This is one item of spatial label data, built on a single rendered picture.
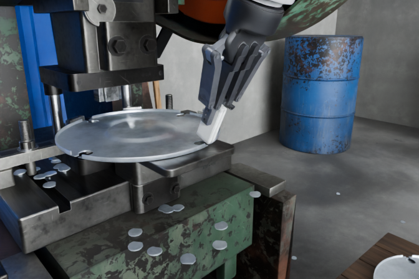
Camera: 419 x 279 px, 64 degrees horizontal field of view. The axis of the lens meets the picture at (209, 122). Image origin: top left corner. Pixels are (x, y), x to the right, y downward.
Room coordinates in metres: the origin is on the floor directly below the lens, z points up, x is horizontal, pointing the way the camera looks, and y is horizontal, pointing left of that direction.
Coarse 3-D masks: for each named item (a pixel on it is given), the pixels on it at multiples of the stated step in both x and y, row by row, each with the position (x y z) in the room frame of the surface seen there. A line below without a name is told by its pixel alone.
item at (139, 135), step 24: (96, 120) 0.67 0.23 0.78; (120, 120) 0.66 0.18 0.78; (144, 120) 0.64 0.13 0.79; (168, 120) 0.66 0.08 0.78; (192, 120) 0.66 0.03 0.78; (72, 144) 0.52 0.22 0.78; (96, 144) 0.52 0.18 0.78; (120, 144) 0.52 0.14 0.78; (144, 144) 0.52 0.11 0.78; (168, 144) 0.52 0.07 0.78; (192, 144) 0.52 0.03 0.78
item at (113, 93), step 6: (96, 90) 0.66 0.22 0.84; (102, 90) 0.66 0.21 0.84; (108, 90) 0.66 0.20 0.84; (114, 90) 0.67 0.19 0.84; (120, 90) 0.69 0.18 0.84; (96, 96) 0.66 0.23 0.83; (102, 96) 0.66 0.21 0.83; (108, 96) 0.66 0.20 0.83; (114, 96) 0.67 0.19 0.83; (120, 96) 0.69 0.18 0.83
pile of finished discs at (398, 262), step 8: (400, 256) 0.78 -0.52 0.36; (416, 256) 0.78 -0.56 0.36; (384, 264) 0.75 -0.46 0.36; (392, 264) 0.75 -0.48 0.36; (400, 264) 0.75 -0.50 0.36; (408, 264) 0.75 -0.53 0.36; (416, 264) 0.75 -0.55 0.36; (376, 272) 0.72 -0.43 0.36; (384, 272) 0.72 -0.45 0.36; (392, 272) 0.72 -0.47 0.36; (400, 272) 0.72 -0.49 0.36; (408, 272) 0.72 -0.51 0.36; (416, 272) 0.72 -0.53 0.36
